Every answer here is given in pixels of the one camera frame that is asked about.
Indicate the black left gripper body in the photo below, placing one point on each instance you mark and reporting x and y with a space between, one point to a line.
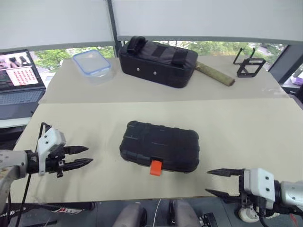
56 163

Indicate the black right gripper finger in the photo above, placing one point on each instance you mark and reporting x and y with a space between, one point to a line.
227 172
227 198

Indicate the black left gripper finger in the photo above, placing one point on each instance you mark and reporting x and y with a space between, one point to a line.
77 164
75 149

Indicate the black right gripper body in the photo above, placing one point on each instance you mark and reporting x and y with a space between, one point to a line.
248 201

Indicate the black hard case orange latch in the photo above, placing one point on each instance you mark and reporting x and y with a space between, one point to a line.
161 144

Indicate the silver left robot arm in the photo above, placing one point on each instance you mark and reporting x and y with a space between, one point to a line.
11 160

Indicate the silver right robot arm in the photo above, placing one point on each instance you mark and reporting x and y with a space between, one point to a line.
293 191

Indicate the red-orange rectangular block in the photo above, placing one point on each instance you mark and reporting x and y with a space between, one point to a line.
156 168

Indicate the white caster wheel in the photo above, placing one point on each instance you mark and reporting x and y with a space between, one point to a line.
246 215

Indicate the grey rounded shape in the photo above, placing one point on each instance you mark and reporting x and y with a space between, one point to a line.
130 216
184 214

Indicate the grey laptop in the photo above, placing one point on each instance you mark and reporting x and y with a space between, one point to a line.
21 97

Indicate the clear blue-rimmed plastic container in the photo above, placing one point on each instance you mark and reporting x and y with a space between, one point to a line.
92 61

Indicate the green rolled mat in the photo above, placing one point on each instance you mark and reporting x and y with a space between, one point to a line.
217 75

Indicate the black metal stand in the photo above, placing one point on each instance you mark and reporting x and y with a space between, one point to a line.
255 60

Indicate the black fabric bag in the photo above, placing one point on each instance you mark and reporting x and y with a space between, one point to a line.
154 63

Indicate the dark window pillar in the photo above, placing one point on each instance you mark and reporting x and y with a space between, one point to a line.
286 61

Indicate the white roller blind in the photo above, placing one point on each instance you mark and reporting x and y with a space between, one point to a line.
201 19
54 21

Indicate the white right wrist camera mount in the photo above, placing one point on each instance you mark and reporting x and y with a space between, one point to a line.
260 182

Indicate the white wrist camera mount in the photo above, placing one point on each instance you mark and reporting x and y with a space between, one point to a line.
260 182
50 139

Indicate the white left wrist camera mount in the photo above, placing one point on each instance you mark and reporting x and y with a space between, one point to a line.
50 139

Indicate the dark window post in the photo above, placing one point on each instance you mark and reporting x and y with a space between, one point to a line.
113 28

